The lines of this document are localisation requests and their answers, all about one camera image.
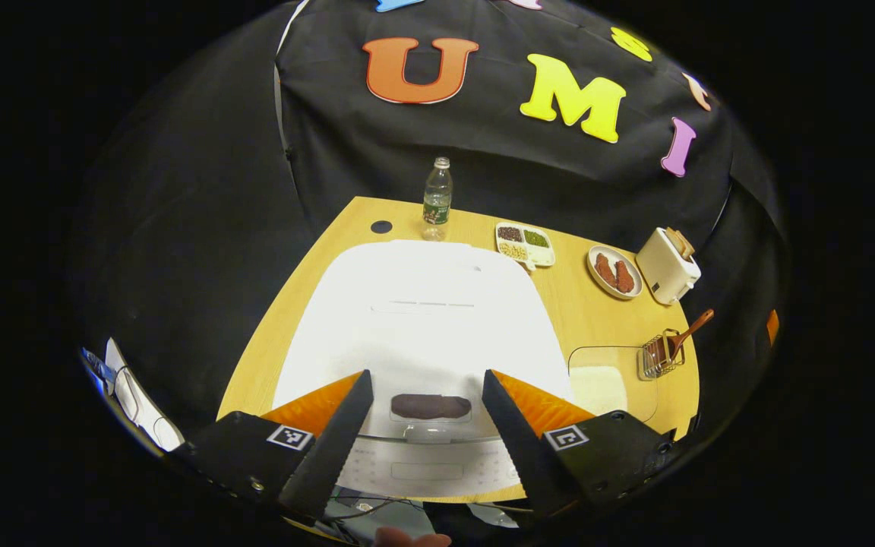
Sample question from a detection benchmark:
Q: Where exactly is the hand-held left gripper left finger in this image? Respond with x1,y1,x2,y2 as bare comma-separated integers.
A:
179,370,374,525

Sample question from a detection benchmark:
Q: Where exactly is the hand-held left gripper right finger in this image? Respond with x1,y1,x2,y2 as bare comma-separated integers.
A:
482,370,678,517

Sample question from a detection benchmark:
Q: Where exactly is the brown wooden spoon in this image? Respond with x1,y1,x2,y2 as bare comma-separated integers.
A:
646,308,715,369

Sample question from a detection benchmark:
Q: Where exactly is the metal wire chopstick holder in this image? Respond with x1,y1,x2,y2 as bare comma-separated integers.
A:
637,329,686,380

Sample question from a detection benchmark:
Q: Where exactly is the white rice cooker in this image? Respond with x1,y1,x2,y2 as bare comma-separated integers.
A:
272,239,575,502

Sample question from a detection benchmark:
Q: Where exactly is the white toaster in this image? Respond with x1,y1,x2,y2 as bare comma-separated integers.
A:
635,227,702,305

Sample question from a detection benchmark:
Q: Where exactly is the white round plate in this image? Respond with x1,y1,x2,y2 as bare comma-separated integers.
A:
586,245,643,301

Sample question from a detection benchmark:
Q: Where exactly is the white desk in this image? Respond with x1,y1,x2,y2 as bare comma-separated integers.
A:
81,338,184,453

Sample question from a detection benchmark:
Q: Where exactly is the white divided bean tray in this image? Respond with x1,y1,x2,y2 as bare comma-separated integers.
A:
494,222,556,271

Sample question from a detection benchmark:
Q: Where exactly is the clear plastic water bottle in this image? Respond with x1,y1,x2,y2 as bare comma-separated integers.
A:
422,157,454,242

